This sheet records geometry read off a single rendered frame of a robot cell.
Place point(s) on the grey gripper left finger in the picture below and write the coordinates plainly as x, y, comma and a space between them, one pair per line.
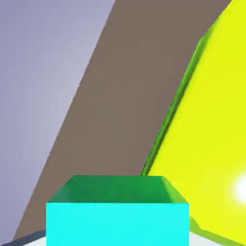
36, 240

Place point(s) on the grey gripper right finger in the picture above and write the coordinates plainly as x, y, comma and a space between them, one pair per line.
198, 241

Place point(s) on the small cyan cube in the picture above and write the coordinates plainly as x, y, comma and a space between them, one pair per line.
117, 223

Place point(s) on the large yellow box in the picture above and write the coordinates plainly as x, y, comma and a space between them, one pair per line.
207, 119

